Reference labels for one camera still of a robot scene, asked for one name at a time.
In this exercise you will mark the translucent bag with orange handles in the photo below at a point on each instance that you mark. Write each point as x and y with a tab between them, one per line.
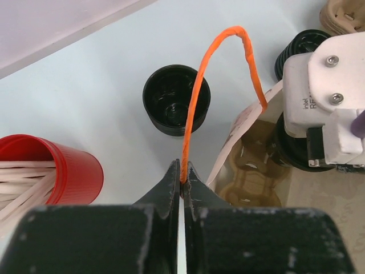
340	194

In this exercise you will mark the black ribbed cup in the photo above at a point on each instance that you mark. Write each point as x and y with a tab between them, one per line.
306	41
166	98

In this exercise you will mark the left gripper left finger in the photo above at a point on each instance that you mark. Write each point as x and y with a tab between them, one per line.
136	238

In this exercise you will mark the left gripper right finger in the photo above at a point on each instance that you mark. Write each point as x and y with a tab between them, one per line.
221	238

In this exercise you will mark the black cup lid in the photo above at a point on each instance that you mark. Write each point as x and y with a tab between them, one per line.
293	151

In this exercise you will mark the red cylindrical straw holder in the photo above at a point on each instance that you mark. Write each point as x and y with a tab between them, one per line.
79	175

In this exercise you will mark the brown pulp cup carrier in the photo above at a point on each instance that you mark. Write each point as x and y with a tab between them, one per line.
255	176
343	17

